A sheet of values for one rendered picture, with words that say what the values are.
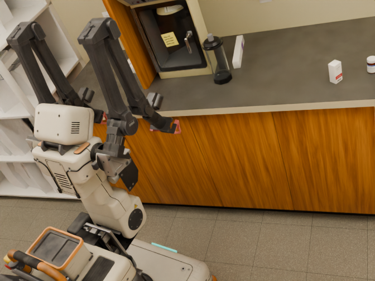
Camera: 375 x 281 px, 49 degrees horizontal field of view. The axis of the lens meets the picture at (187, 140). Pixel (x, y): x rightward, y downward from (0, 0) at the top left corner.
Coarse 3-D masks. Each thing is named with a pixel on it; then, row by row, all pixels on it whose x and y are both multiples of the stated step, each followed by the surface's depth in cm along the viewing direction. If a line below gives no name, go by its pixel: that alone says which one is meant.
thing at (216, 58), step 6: (204, 48) 202; (210, 48) 200; (222, 48) 204; (210, 54) 204; (216, 54) 203; (222, 54) 205; (210, 60) 207; (216, 60) 206; (222, 60) 207; (210, 66) 211; (216, 66) 208; (222, 66) 208; (228, 66) 212; (216, 72) 211; (222, 72) 210; (228, 72) 213; (216, 78) 214; (222, 78) 213
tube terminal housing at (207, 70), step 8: (160, 0) 202; (168, 0) 201; (192, 0) 203; (192, 8) 202; (192, 16) 204; (200, 16) 212; (200, 24) 212; (200, 32) 212; (200, 40) 212; (208, 64) 221; (160, 72) 236; (168, 72) 234; (176, 72) 232; (184, 72) 230; (192, 72) 229; (200, 72) 227; (208, 72) 225
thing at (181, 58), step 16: (176, 0) 199; (144, 16) 211; (160, 16) 208; (176, 16) 205; (160, 32) 215; (176, 32) 212; (192, 32) 209; (160, 48) 222; (176, 48) 219; (192, 48) 216; (160, 64) 230; (176, 64) 226; (192, 64) 223
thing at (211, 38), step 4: (208, 36) 201; (212, 36) 201; (216, 36) 204; (208, 40) 203; (212, 40) 202; (216, 40) 201; (220, 40) 203; (204, 44) 203; (208, 44) 201; (212, 44) 200; (216, 44) 201
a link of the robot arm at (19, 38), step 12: (24, 24) 169; (12, 36) 166; (24, 36) 166; (24, 48) 167; (24, 60) 169; (36, 60) 173; (36, 72) 174; (36, 84) 175; (36, 96) 180; (48, 96) 180
